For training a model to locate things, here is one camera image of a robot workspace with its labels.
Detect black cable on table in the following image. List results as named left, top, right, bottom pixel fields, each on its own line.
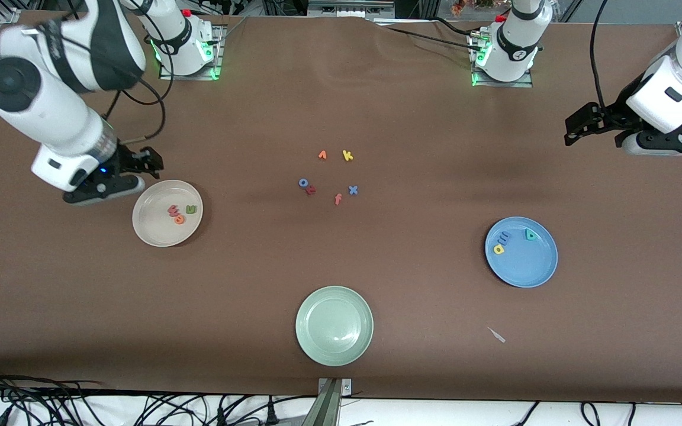
left=385, top=27, right=473, bottom=51
left=430, top=17, right=484, bottom=37

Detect black arm gripper cable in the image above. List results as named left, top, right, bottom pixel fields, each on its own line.
left=101, top=71, right=167, bottom=146
left=588, top=0, right=611, bottom=128

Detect beige brown plate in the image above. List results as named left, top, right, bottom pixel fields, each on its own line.
left=132, top=180, right=204, bottom=247

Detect black left arm gripper cable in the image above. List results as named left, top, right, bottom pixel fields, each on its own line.
left=588, top=0, right=611, bottom=128

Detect thin grey cable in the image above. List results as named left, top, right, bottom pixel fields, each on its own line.
left=214, top=17, right=248, bottom=45

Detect pale green plate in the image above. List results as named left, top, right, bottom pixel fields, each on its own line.
left=295, top=286, right=374, bottom=367

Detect black right arm gripper cable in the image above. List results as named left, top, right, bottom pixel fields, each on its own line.
left=101, top=71, right=167, bottom=146

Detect blue plate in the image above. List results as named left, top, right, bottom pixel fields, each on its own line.
left=485, top=217, right=558, bottom=288

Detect orange artificial flowers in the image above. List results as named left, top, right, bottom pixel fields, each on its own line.
left=451, top=0, right=498, bottom=14

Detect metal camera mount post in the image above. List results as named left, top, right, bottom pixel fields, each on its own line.
left=303, top=377, right=353, bottom=426

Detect grey metal housing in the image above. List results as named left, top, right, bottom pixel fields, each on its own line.
left=307, top=0, right=395, bottom=18

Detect brown table cover sheet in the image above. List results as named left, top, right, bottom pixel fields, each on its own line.
left=0, top=9, right=682, bottom=403

